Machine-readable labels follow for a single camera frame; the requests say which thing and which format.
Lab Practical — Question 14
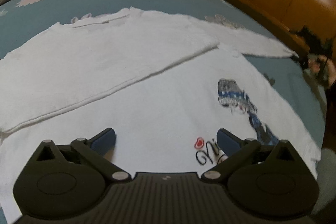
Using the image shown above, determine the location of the white printed t-shirt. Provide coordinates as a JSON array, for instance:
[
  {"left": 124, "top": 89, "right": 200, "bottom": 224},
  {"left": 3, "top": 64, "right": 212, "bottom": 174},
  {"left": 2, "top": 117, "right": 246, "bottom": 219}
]
[{"left": 0, "top": 7, "right": 322, "bottom": 222}]

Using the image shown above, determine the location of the person's grey clothing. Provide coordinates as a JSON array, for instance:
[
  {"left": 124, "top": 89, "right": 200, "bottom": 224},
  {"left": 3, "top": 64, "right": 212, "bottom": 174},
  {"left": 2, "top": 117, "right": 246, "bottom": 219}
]
[{"left": 314, "top": 148, "right": 336, "bottom": 224}]

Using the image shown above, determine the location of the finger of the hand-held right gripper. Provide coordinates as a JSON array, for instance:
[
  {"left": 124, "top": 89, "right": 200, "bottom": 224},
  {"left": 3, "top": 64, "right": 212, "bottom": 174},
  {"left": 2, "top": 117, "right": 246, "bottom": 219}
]
[{"left": 292, "top": 54, "right": 309, "bottom": 69}]

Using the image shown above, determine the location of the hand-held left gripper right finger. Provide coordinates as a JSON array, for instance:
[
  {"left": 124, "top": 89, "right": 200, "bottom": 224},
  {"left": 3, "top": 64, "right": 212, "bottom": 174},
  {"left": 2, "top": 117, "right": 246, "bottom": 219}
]
[{"left": 200, "top": 128, "right": 298, "bottom": 183}]

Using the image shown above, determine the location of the person's right hand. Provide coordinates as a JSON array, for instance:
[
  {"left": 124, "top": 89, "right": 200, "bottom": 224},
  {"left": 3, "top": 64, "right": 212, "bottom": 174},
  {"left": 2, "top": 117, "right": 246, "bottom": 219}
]
[{"left": 309, "top": 53, "right": 328, "bottom": 75}]

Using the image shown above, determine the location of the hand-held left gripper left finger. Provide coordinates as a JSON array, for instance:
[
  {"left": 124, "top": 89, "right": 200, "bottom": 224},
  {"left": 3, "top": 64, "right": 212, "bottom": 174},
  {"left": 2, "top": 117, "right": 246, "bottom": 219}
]
[{"left": 35, "top": 127, "right": 132, "bottom": 183}]

